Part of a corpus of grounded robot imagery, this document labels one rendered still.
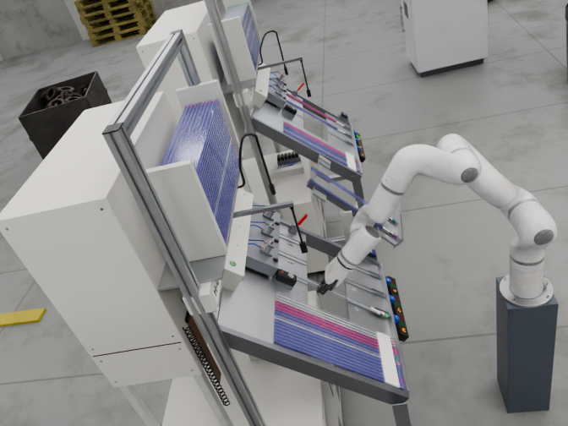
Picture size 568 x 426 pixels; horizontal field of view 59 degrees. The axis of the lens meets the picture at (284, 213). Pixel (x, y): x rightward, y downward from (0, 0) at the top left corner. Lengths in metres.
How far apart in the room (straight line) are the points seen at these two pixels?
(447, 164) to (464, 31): 4.26
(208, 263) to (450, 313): 1.85
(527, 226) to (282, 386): 1.09
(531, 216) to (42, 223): 1.51
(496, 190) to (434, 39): 4.08
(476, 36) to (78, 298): 5.02
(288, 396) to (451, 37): 4.49
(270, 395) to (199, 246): 0.82
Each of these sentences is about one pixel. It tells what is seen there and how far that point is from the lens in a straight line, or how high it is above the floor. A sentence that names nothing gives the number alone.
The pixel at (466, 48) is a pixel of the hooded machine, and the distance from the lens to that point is 5.90.
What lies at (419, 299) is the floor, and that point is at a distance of 3.15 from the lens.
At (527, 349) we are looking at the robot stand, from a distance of 2.35.
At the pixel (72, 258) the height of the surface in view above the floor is 1.56.
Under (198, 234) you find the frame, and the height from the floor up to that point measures 1.48.
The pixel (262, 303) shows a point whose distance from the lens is 1.75.
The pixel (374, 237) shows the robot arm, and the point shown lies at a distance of 1.79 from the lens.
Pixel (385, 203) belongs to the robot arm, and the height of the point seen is 1.29.
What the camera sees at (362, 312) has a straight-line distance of 2.02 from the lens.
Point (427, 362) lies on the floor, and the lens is 2.86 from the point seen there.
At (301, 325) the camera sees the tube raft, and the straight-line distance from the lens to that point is 1.76.
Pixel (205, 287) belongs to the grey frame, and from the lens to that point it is 1.44.
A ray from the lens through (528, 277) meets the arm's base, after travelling 2.09.
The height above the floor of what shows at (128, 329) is 1.26.
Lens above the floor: 2.28
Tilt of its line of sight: 34 degrees down
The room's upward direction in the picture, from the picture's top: 17 degrees counter-clockwise
